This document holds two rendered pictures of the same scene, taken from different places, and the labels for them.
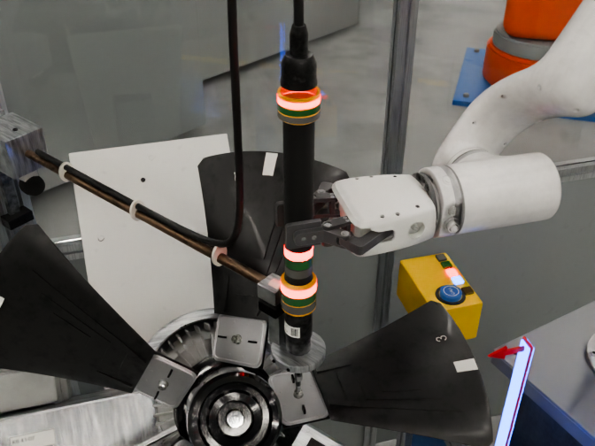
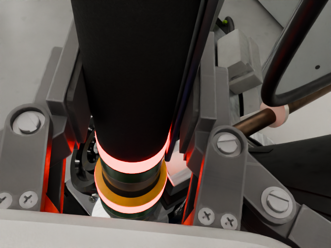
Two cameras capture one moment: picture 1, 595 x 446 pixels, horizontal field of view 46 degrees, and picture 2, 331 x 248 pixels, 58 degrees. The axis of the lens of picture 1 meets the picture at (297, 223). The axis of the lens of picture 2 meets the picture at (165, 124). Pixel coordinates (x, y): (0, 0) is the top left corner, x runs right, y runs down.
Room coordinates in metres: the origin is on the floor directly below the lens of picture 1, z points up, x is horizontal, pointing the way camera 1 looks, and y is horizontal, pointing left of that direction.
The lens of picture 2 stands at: (0.68, -0.07, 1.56)
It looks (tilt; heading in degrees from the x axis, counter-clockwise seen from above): 58 degrees down; 99
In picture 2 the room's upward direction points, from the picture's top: 12 degrees clockwise
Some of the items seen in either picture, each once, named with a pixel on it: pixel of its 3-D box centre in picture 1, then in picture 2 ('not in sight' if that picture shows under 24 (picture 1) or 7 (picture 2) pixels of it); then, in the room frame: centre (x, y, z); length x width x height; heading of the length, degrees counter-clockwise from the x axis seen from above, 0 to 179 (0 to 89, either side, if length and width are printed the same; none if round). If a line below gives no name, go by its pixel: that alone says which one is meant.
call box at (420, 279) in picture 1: (436, 300); not in sight; (1.03, -0.27, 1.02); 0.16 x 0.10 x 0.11; 15
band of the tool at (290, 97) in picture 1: (298, 104); not in sight; (0.65, 0.00, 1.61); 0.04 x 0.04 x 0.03
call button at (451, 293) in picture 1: (451, 293); not in sight; (0.99, -0.28, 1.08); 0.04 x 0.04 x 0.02
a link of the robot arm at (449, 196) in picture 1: (436, 203); not in sight; (0.70, -0.16, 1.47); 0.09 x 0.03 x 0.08; 15
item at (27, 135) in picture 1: (11, 143); not in sight; (1.05, 0.48, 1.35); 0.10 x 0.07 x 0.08; 50
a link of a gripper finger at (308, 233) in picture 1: (317, 238); (35, 108); (0.63, -0.02, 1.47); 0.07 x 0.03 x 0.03; 106
